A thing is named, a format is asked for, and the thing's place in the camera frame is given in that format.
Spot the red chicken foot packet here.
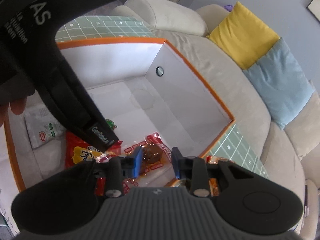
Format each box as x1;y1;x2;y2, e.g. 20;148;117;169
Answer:
122;132;171;194

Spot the green sausage snack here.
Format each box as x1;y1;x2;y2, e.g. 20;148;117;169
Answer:
105;119;117;130

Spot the red cartoon snack bag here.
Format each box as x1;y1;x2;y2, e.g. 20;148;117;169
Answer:
65;131;123;197

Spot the white long snack packet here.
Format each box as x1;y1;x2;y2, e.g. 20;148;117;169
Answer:
24;104;66;149

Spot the person's left hand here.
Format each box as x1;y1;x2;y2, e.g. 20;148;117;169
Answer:
0;98;27;126

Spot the orange noodle snack bag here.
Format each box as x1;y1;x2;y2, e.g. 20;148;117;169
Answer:
179;157;227;198

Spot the green checkered tablecloth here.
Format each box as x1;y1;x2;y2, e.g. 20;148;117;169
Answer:
55;16;268;178

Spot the orange cardboard box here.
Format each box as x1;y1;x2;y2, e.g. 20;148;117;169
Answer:
1;37;234;194

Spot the beige cushion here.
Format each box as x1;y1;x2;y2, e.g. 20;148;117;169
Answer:
285;91;319;160

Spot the light blue cushion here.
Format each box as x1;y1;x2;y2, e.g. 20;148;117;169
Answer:
244;38;315;130

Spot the beige sofa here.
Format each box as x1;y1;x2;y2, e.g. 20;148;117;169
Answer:
111;0;319;239

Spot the yellow cushion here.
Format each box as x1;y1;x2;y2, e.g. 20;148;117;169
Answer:
207;2;280;70

